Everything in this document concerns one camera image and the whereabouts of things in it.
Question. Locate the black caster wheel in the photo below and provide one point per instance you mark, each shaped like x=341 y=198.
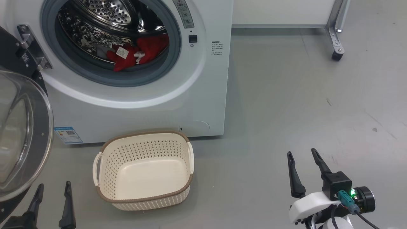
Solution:
x=337 y=56

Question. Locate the small printed text sticker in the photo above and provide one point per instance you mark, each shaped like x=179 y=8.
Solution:
x=217 y=48

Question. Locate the silver metal frame leg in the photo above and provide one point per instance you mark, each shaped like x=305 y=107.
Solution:
x=335 y=31

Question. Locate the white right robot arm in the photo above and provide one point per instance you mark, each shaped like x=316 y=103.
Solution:
x=340 y=224

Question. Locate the grey warning sticker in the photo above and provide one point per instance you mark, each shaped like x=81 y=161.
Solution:
x=184 y=12

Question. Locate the white front-load washing machine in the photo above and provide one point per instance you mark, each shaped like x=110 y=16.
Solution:
x=143 y=108

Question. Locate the blue energy label sticker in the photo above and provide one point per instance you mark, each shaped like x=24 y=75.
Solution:
x=68 y=135

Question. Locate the cream basket with brown rim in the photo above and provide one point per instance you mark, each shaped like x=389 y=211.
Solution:
x=149 y=178

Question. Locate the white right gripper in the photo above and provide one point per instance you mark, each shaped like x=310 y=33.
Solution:
x=311 y=206

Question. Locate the red and white garment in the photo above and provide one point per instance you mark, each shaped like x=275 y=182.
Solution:
x=152 y=47

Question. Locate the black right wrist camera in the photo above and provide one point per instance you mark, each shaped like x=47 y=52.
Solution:
x=337 y=186

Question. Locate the white cabinet panel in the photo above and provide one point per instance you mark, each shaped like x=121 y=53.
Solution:
x=279 y=12

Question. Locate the washing machine glass door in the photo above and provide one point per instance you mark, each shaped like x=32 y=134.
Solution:
x=31 y=133

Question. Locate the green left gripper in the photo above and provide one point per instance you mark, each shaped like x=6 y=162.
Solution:
x=19 y=222

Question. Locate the metal door hinge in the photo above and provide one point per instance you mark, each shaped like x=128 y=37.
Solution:
x=33 y=47

